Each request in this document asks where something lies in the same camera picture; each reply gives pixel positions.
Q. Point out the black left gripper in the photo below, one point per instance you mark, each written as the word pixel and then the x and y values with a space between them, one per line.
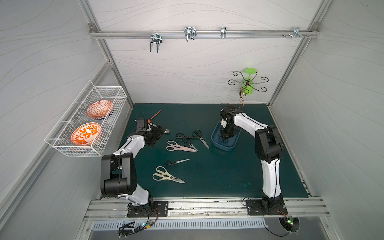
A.
pixel 156 133

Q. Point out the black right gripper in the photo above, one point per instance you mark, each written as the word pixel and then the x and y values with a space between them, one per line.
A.
pixel 226 132

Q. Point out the pink kitchen scissors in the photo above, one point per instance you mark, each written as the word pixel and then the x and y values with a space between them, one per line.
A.
pixel 173 146

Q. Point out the black scissors silver blades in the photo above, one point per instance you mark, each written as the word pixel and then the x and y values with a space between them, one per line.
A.
pixel 198 134

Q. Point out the small black scissors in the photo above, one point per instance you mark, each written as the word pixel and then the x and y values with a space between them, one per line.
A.
pixel 170 164
pixel 189 144

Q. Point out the large black handled scissors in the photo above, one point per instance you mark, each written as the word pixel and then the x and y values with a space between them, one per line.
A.
pixel 181 137

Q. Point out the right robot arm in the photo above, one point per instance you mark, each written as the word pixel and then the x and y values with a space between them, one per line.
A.
pixel 268 148

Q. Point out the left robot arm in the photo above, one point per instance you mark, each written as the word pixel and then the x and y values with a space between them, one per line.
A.
pixel 118 171

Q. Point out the blue plastic storage box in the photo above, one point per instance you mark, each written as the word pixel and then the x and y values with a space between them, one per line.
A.
pixel 224 144

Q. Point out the small black scissors front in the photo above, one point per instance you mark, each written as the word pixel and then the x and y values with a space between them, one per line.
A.
pixel 170 164

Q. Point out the cream kitchen scissors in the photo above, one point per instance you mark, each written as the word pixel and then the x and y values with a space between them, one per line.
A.
pixel 162 174

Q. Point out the orange wooden spoon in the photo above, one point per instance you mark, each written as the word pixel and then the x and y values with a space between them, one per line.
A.
pixel 154 116

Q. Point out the copper hook stand rod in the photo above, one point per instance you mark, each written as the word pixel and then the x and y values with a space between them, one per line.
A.
pixel 261 89

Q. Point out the orange patterned bowl front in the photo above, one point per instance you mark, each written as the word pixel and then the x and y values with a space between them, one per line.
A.
pixel 86 134

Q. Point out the metal double hook left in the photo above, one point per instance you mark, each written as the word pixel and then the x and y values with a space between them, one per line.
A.
pixel 156 40

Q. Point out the metal double hook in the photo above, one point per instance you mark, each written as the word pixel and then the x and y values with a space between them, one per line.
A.
pixel 156 40
pixel 190 33

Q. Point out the metal single hook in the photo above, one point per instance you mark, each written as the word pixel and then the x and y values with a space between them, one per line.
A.
pixel 223 32

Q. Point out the metal double hook middle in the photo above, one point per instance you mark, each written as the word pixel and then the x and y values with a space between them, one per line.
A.
pixel 190 33

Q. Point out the metal hook right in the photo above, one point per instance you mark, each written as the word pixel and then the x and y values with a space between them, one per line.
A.
pixel 296 34

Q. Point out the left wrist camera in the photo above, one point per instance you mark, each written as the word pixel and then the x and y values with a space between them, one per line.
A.
pixel 142 125

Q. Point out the white wire basket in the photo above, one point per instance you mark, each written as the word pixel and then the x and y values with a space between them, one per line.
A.
pixel 60 136

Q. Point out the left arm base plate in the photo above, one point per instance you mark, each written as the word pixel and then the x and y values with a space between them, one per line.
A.
pixel 152 209

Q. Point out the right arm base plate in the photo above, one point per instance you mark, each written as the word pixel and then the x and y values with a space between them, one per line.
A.
pixel 264 207

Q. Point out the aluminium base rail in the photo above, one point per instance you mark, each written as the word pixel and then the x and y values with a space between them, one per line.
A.
pixel 209 208

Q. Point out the aluminium top rail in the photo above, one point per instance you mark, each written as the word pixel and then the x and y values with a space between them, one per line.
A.
pixel 201 34

